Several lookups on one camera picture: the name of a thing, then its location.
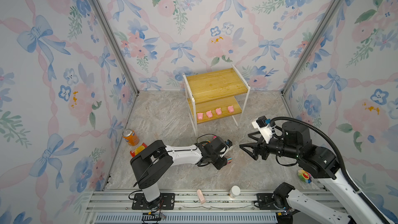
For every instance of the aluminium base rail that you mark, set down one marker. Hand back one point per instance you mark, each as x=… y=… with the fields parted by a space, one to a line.
x=116 y=207

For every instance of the pink eraser block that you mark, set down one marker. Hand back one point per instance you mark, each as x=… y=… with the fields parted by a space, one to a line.
x=201 y=196

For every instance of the wooden two-tier white-frame shelf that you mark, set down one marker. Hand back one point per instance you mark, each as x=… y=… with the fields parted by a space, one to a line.
x=212 y=90

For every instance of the white bottle cap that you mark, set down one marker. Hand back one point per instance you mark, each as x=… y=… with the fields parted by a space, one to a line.
x=234 y=192

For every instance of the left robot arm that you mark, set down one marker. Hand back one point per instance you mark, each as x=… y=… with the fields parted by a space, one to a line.
x=152 y=163

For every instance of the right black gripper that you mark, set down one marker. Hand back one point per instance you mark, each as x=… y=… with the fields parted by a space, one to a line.
x=255 y=147

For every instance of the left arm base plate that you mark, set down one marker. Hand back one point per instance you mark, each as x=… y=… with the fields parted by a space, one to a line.
x=165 y=201

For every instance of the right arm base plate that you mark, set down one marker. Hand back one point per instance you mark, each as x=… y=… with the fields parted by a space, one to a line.
x=268 y=201

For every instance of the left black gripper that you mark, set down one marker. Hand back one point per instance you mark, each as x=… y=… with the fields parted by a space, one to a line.
x=222 y=164

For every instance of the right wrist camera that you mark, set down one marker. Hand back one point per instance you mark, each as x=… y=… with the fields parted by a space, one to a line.
x=262 y=124

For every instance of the red snack packet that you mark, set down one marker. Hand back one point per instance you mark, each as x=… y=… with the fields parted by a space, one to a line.
x=139 y=149

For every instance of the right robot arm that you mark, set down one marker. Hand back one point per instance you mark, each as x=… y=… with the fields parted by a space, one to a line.
x=318 y=155

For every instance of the colourful flower toy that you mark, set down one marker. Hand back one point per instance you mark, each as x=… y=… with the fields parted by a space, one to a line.
x=304 y=176

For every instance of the orange soda can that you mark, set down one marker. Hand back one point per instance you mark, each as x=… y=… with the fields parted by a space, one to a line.
x=130 y=137

